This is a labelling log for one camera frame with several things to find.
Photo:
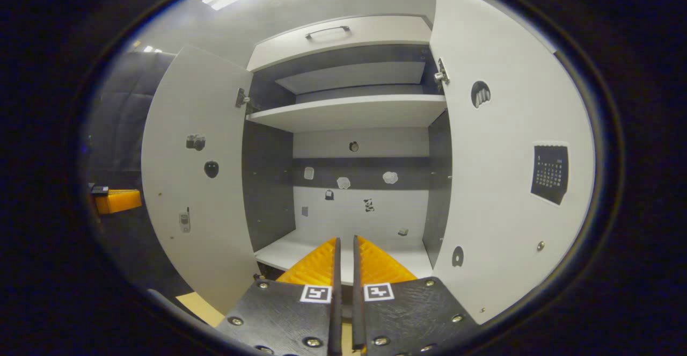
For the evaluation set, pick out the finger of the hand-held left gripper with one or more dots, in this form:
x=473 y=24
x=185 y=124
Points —
x=121 y=201

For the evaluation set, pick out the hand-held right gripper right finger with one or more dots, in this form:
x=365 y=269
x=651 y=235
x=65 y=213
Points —
x=357 y=318

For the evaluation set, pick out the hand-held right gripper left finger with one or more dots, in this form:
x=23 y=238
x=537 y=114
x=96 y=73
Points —
x=337 y=318

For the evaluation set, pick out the white cabinet door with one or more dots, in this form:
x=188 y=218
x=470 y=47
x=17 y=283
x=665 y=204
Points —
x=182 y=103
x=494 y=184

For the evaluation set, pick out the metal door hinge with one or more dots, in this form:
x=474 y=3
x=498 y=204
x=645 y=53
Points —
x=242 y=99
x=441 y=72

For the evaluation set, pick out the wide white cabinet shelf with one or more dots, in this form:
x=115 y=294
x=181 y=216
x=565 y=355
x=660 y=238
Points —
x=349 y=111

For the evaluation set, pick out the narrow white cabinet shelf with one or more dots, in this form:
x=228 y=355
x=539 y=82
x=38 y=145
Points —
x=354 y=75

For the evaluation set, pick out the white cabinet drawer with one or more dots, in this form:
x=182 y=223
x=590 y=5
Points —
x=375 y=31

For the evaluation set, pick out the black backdrop cloth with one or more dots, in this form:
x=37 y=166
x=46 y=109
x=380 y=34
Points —
x=118 y=120

